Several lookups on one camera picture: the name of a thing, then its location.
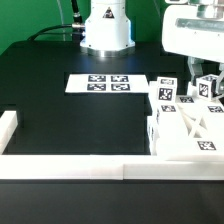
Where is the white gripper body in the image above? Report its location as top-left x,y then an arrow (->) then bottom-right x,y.
162,0 -> 224,63

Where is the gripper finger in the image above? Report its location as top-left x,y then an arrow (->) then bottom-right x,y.
215,63 -> 224,96
187,57 -> 203,86

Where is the white nut cube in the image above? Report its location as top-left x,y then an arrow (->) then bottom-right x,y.
196,74 -> 217,101
157,77 -> 177,102

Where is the white chair back frame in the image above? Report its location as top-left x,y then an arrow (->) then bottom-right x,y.
148,81 -> 224,162

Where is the white U-shaped fence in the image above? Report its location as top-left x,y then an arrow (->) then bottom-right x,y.
0,111 -> 224,180

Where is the white marker base plate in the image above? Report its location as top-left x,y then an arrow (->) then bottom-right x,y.
65,74 -> 148,93

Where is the black upright cable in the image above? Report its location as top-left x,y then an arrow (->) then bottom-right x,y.
70,0 -> 83,24

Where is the black cable with connector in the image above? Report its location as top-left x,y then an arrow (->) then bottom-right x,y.
27,22 -> 87,42

